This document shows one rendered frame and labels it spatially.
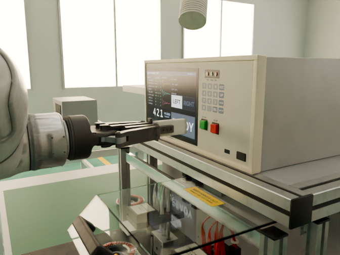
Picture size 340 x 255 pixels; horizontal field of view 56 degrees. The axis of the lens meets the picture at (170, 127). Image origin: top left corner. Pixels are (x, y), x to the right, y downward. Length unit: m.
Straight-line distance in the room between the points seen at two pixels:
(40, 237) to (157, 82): 0.66
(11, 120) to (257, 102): 0.38
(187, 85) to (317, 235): 0.39
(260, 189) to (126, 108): 5.20
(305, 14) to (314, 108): 7.87
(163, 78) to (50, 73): 4.53
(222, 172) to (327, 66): 0.29
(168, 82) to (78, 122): 0.32
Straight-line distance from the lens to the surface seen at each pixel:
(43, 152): 0.51
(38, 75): 5.27
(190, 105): 0.71
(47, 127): 0.52
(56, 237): 1.18
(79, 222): 0.54
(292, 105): 0.63
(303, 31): 8.44
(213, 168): 0.62
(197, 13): 1.89
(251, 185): 0.55
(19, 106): 0.35
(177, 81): 0.75
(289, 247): 0.74
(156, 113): 0.86
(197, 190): 0.63
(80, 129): 0.53
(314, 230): 0.60
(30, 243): 1.17
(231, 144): 0.61
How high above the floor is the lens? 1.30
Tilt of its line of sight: 10 degrees down
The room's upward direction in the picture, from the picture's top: straight up
